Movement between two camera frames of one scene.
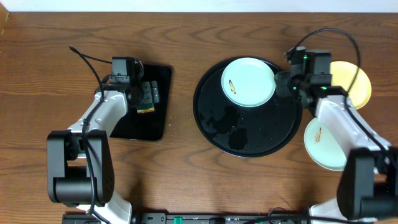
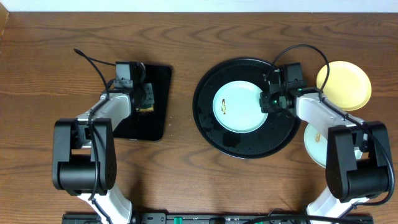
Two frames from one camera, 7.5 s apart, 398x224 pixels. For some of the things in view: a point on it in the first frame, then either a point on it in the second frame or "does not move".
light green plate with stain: x=248 y=82 → x=237 y=107
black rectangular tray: x=150 y=126 does not move
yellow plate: x=343 y=74 does not move
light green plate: x=324 y=147 does not move
